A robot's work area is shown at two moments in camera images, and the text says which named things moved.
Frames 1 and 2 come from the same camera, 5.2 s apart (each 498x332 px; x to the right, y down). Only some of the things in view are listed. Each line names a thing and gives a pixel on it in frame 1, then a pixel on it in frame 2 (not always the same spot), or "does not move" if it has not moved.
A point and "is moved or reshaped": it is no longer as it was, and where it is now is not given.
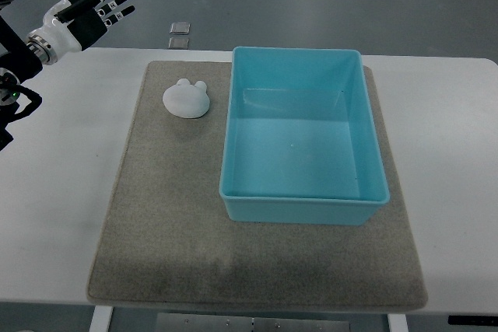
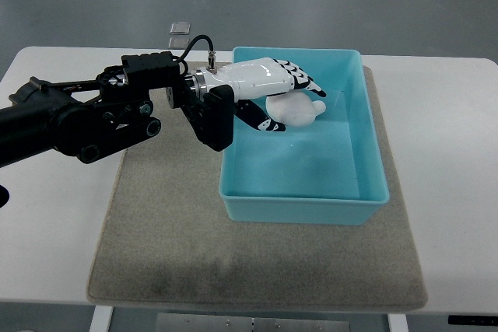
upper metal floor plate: (180, 28) does not move
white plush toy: (187, 100) is moved or reshaped
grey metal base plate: (243, 323) does not move
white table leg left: (101, 319) does not move
